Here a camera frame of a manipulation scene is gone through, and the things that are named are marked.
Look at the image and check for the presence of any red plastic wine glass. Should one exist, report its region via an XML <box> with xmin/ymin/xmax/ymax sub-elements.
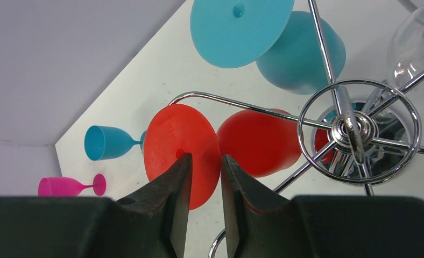
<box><xmin>143</xmin><ymin>104</ymin><xmax>301</xmax><ymax>210</ymax></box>

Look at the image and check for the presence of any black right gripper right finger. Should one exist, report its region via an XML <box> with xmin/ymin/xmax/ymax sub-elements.
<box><xmin>221</xmin><ymin>155</ymin><xmax>424</xmax><ymax>257</ymax></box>

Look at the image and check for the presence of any teal wine glass far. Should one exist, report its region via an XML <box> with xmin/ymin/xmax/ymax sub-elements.
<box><xmin>190</xmin><ymin>1</ymin><xmax>329</xmax><ymax>95</ymax></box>

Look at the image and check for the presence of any clear wine glass far right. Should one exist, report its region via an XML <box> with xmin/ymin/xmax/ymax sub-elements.
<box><xmin>387</xmin><ymin>4</ymin><xmax>424</xmax><ymax>88</ymax></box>

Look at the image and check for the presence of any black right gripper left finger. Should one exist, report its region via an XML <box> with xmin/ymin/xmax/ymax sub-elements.
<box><xmin>0</xmin><ymin>153</ymin><xmax>193</xmax><ymax>257</ymax></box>

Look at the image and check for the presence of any blue plastic wine glass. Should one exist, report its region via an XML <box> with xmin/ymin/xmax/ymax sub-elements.
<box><xmin>83</xmin><ymin>125</ymin><xmax>147</xmax><ymax>161</ymax></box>

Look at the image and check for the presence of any pink plastic wine glass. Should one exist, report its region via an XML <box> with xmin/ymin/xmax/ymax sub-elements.
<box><xmin>38</xmin><ymin>174</ymin><xmax>107</xmax><ymax>197</ymax></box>

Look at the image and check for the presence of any chrome right wine glass rack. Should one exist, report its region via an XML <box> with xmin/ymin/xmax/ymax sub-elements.
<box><xmin>168</xmin><ymin>0</ymin><xmax>424</xmax><ymax>258</ymax></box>

